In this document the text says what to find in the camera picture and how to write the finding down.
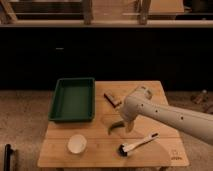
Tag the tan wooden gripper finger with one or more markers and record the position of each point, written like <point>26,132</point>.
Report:
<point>129,126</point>

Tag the green pepper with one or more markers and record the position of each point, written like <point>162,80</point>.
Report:
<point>115,125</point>

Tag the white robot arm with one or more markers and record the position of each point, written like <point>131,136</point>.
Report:
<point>196,124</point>

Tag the green plastic tray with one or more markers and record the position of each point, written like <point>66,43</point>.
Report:
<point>73,100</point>

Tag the brown rectangular block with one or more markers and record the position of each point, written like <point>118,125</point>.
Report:
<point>112,99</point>

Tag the black object on floor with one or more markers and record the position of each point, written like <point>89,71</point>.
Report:
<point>7,154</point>

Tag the white handled dish brush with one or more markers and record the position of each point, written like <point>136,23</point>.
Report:
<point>124,149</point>

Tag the wooden shelf frame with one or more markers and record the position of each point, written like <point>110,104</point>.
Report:
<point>107,13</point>

